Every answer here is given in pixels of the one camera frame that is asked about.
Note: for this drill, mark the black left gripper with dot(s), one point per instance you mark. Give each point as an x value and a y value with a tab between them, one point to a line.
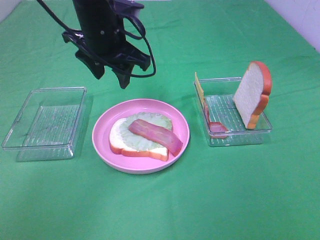
101	42

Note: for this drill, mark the toy lettuce leaf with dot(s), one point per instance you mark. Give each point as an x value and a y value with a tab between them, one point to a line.
138	142

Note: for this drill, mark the toy bread slice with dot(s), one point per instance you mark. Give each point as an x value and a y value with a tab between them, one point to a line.
118	147
252	94

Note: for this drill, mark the yellow toy cheese slice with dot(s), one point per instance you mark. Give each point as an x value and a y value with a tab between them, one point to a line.
199	89

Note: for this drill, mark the toy bacon strip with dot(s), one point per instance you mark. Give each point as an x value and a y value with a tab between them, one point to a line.
157	134
216	128

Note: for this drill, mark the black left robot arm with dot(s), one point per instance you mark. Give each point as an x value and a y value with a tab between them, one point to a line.
129	7

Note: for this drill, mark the left clear plastic tray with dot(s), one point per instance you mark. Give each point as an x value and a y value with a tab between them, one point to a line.
48	125

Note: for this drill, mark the clear plastic tray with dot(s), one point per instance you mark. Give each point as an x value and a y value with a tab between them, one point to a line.
218	94
48	125

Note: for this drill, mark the pink round plate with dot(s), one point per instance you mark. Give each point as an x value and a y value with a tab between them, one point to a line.
137	165

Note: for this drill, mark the right clear plastic tray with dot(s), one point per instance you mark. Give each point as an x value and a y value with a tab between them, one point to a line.
218	94

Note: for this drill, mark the green tablecloth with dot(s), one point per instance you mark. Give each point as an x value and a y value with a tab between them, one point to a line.
269	191

